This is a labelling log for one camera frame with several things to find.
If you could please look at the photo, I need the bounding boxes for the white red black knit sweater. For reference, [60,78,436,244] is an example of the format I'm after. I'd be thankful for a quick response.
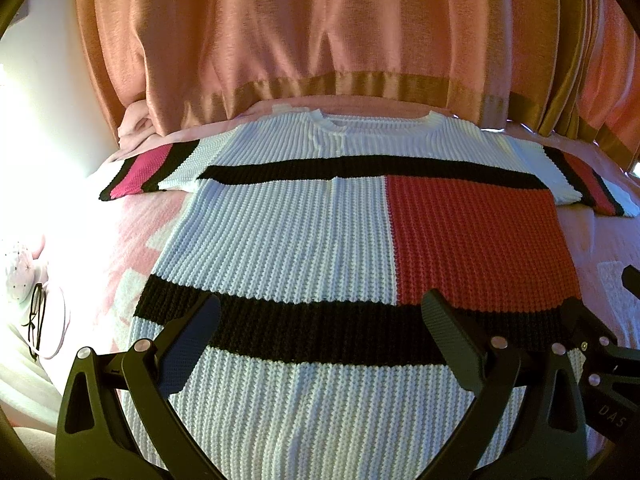
[98,108,640,480]

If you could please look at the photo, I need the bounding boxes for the pink blanket with white bows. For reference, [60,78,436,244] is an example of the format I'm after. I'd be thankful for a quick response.
[49,94,640,476]

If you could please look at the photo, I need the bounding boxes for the orange pink curtain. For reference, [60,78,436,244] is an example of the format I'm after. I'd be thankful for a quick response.
[75,0,639,168]

